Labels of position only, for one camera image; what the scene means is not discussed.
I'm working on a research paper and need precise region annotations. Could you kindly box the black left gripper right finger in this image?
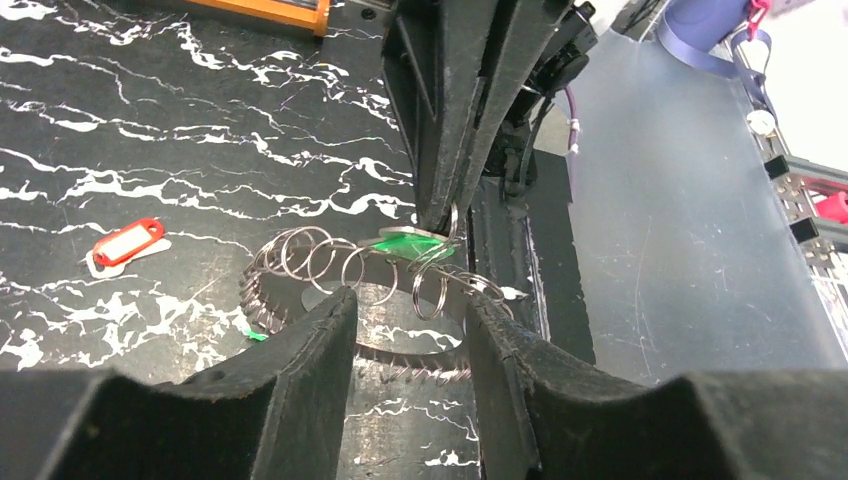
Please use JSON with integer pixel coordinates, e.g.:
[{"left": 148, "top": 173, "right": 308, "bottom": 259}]
[{"left": 466, "top": 293, "right": 847, "bottom": 479}]

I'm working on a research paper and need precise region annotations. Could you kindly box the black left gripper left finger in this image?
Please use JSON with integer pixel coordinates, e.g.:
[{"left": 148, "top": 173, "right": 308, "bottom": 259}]
[{"left": 1, "top": 287, "right": 358, "bottom": 479}]

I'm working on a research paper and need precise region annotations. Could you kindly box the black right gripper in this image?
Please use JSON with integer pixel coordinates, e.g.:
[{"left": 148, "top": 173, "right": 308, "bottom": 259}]
[{"left": 381, "top": 0, "right": 598, "bottom": 232}]

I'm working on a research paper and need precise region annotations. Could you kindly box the green tagged key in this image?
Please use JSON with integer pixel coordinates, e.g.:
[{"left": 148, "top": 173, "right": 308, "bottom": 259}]
[
  {"left": 367, "top": 226, "right": 456, "bottom": 261},
  {"left": 243, "top": 329, "right": 269, "bottom": 342}
]

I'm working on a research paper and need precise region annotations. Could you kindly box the round metal key organizer disc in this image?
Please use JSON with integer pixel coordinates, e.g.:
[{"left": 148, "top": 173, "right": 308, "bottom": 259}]
[{"left": 239, "top": 226, "right": 510, "bottom": 384}]

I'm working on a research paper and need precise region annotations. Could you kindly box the red tagged key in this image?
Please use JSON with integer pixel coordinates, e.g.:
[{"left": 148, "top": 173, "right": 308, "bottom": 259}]
[{"left": 84, "top": 218, "right": 172, "bottom": 280}]

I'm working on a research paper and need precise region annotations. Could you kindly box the orange wooden tiered rack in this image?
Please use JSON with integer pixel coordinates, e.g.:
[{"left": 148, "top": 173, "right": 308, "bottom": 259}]
[{"left": 191, "top": 0, "right": 331, "bottom": 38}]

